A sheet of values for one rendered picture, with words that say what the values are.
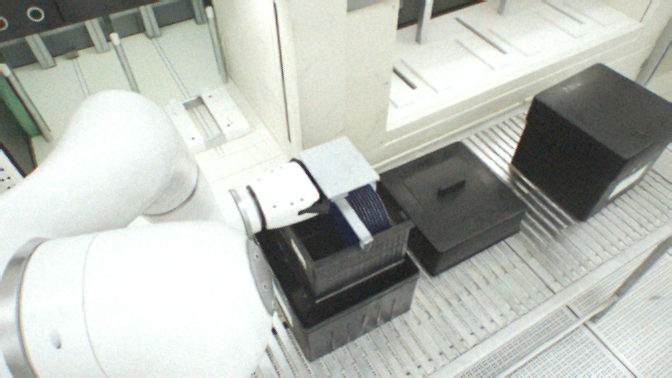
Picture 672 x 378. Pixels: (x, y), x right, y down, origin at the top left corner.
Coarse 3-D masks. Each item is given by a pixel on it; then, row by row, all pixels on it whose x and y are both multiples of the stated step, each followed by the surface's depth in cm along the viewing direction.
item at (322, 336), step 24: (264, 240) 110; (312, 240) 121; (408, 264) 102; (288, 288) 114; (360, 288) 114; (384, 288) 113; (408, 288) 101; (288, 312) 99; (312, 312) 110; (336, 312) 110; (360, 312) 97; (384, 312) 104; (312, 336) 94; (336, 336) 100; (360, 336) 107; (312, 360) 103
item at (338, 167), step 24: (336, 144) 86; (312, 168) 82; (336, 168) 82; (360, 168) 82; (336, 192) 78; (312, 216) 105; (288, 240) 92; (360, 240) 82; (384, 240) 84; (288, 264) 106; (312, 264) 81; (336, 264) 84; (360, 264) 89; (384, 264) 94; (312, 288) 88; (336, 288) 91
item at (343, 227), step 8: (320, 192) 99; (320, 200) 101; (336, 208) 93; (320, 216) 105; (328, 216) 100; (336, 216) 95; (328, 224) 102; (336, 224) 97; (344, 224) 92; (328, 232) 104; (336, 232) 99; (344, 232) 94; (352, 232) 90; (336, 240) 101; (344, 240) 96; (352, 240) 91; (336, 248) 103; (344, 248) 98
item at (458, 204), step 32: (416, 160) 129; (448, 160) 129; (480, 160) 129; (384, 192) 124; (416, 192) 122; (448, 192) 121; (480, 192) 122; (512, 192) 122; (416, 224) 115; (448, 224) 115; (480, 224) 115; (512, 224) 120; (416, 256) 121; (448, 256) 113
